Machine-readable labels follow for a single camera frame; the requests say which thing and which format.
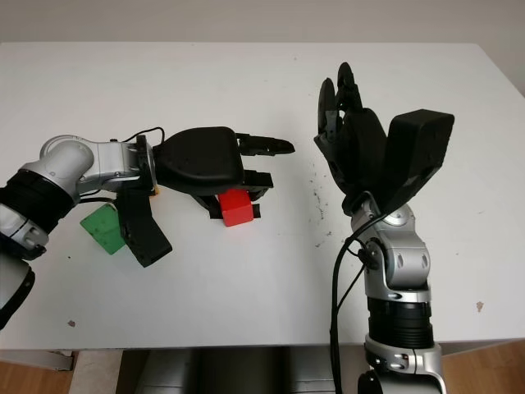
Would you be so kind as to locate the red wooden block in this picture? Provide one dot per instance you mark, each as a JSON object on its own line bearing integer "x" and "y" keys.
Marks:
{"x": 236, "y": 209}

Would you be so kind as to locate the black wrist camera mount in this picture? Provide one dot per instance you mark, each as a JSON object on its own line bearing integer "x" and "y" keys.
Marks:
{"x": 422, "y": 147}
{"x": 143, "y": 238}

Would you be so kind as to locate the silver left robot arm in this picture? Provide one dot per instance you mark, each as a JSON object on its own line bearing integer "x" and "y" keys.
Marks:
{"x": 61, "y": 164}

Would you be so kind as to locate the dark grey robot torso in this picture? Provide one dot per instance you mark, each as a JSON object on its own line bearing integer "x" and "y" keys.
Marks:
{"x": 229, "y": 373}

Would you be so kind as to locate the black tape strip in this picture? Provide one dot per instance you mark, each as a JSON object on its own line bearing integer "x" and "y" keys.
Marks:
{"x": 256, "y": 211}

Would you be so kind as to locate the green wooden block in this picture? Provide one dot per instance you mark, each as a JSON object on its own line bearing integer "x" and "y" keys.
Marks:
{"x": 102, "y": 230}

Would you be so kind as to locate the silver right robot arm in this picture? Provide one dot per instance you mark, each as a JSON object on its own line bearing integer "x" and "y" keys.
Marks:
{"x": 406, "y": 258}

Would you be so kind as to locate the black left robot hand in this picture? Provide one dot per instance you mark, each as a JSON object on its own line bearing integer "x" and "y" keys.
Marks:
{"x": 197, "y": 160}

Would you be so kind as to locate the yellow wooden block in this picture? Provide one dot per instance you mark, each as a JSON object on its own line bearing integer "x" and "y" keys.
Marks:
{"x": 156, "y": 192}

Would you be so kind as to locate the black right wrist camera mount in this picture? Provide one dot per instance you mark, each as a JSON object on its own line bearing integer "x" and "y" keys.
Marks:
{"x": 422, "y": 147}

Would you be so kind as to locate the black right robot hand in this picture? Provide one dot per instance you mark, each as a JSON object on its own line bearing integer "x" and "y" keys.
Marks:
{"x": 361, "y": 152}

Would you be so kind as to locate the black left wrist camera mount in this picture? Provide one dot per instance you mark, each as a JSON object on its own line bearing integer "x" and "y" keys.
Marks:
{"x": 143, "y": 238}

